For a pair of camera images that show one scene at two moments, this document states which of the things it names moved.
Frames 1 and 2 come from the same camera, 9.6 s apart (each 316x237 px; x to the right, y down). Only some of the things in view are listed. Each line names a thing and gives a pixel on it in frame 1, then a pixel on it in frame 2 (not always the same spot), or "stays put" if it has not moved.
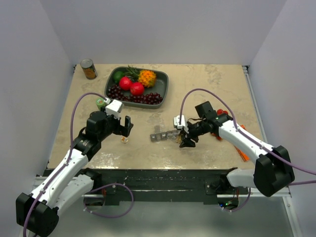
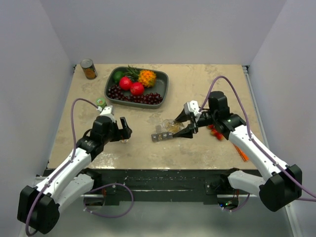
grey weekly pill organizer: [171, 135] stays put
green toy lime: [117, 75] stays put
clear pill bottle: [175, 136] → [172, 125]
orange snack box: [245, 157] stays put
